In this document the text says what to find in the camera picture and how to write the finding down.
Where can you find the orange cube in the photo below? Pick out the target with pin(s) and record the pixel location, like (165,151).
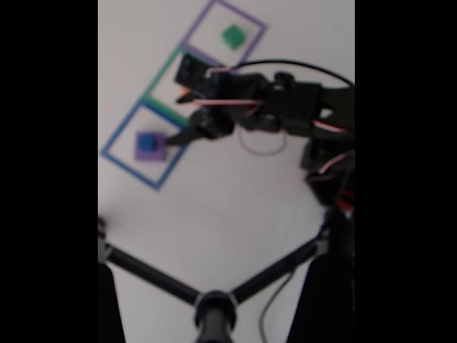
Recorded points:
(184,92)

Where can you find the small blue cube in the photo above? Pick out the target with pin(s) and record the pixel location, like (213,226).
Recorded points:
(146,141)

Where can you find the purple cube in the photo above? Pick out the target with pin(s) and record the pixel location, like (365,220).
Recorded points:
(150,153)

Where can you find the green cube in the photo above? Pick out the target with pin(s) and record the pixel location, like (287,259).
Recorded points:
(232,35)

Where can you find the green tape square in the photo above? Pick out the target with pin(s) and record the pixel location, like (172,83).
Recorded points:
(157,82)

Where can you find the purple tape square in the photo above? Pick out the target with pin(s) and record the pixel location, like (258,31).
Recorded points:
(257,39)

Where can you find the blue tape square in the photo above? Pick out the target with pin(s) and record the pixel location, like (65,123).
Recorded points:
(118,134)

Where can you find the red clamp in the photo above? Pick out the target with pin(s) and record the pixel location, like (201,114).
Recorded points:
(346,202)

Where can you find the black tripod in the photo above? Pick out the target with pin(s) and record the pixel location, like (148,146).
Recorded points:
(214,314)

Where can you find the gripper camera board, blue mount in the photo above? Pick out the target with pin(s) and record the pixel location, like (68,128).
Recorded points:
(196,75)

